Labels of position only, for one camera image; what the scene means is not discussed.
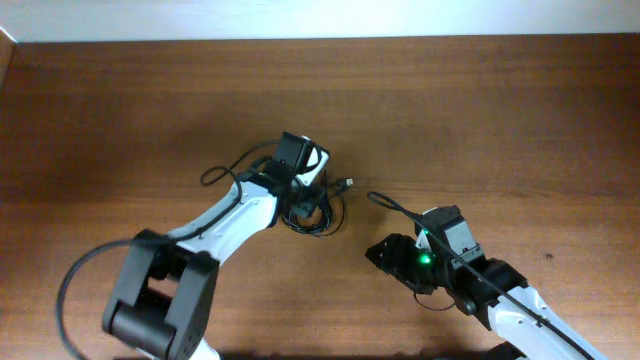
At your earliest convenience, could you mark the black cable bundle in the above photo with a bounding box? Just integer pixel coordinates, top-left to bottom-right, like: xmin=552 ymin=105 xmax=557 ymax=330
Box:
xmin=279 ymin=172 xmax=347 ymax=238

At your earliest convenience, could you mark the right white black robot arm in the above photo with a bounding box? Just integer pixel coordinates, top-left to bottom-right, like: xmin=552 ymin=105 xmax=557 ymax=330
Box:
xmin=365 ymin=206 xmax=605 ymax=359

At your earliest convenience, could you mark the black usb cable silver plug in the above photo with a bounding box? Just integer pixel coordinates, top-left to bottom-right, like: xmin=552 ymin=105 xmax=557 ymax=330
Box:
xmin=329 ymin=178 xmax=354 ymax=197

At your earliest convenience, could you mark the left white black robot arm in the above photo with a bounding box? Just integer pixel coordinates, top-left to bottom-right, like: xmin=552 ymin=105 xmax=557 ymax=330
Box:
xmin=102 ymin=133 xmax=330 ymax=359

